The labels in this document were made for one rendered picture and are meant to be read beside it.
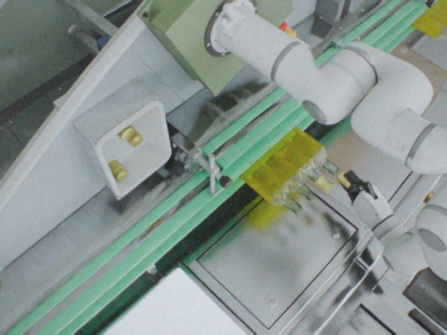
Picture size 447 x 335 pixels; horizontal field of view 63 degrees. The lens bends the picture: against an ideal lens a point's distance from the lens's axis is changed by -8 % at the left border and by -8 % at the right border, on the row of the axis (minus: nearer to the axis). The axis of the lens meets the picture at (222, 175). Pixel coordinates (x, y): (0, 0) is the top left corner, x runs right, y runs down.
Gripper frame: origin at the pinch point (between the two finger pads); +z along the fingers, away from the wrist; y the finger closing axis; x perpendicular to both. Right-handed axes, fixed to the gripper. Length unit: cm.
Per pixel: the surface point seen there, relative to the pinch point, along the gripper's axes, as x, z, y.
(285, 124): 8.5, 22.0, 6.4
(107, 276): 70, 6, 3
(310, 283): 21.9, -16.6, -14.3
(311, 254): 17.3, -9.8, -12.9
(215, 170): 36.4, 12.8, 15.9
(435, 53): -489, 214, -301
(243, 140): 25.2, 18.3, 13.5
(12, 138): 85, 79, -16
